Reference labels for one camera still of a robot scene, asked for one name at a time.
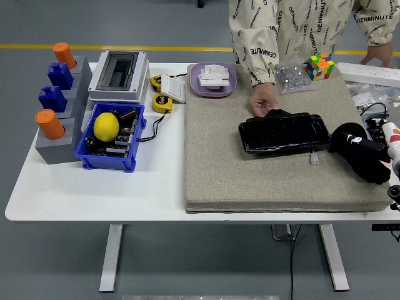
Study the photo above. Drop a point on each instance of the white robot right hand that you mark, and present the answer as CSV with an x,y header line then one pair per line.
x,y
393,134

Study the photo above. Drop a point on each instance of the person's right hand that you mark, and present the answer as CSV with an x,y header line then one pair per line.
x,y
262,100

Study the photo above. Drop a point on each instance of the person's left hand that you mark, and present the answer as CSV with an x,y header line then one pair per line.
x,y
379,54

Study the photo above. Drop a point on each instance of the black rag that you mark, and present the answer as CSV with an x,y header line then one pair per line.
x,y
368,165

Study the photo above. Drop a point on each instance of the person's right forearm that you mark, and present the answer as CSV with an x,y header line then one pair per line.
x,y
256,53

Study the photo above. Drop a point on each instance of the person's left forearm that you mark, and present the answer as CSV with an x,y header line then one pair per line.
x,y
373,22

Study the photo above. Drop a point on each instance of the blue rimmed parts tray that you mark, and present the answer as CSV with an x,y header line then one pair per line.
x,y
375,128

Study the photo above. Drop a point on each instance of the white power strip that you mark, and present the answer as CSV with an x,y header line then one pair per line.
x,y
368,73

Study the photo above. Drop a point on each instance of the clear bag of metal nuts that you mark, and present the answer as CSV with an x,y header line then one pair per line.
x,y
293,78

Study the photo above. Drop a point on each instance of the clear plastic bags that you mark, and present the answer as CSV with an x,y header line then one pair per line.
x,y
368,92

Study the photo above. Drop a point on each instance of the white plastic parts pile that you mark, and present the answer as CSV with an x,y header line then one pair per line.
x,y
214,76

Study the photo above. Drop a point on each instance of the colourful puzzle cube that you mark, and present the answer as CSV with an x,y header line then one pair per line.
x,y
319,66

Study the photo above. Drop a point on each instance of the purple square bowl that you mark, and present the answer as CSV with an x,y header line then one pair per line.
x,y
197,87

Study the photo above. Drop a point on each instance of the beige fabric mat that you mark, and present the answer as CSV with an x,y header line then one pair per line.
x,y
218,156

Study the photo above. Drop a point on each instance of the person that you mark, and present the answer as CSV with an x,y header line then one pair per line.
x,y
303,25

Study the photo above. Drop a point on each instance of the black table control box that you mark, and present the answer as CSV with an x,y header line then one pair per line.
x,y
384,227

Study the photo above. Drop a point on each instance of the yellow tape measure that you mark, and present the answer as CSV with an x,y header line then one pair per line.
x,y
161,102
155,82

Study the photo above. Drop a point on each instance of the black chair caster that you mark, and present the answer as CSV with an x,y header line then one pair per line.
x,y
200,3

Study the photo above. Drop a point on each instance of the white table leg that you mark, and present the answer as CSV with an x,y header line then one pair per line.
x,y
111,259
334,259

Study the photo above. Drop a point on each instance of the black electronic circuit parts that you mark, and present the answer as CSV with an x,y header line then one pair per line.
x,y
123,140

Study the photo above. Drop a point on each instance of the yellow lemon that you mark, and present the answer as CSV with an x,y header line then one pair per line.
x,y
106,126

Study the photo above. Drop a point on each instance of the blue plastic bin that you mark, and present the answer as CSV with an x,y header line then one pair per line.
x,y
106,162

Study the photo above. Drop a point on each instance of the orange cylinder peg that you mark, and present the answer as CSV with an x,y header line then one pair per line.
x,y
64,54
50,123

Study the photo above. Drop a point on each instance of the blue block peg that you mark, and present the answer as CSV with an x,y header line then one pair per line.
x,y
52,98
60,75

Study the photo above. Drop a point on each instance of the grey stepped block holder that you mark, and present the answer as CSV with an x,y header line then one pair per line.
x,y
56,153

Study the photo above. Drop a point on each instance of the white wall switch plate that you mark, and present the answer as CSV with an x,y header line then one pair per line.
x,y
174,89

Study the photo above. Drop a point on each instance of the grey white electrical enclosure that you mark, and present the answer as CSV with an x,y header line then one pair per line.
x,y
137,78

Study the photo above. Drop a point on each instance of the metal under-table bracket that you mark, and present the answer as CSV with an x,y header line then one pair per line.
x,y
281,238

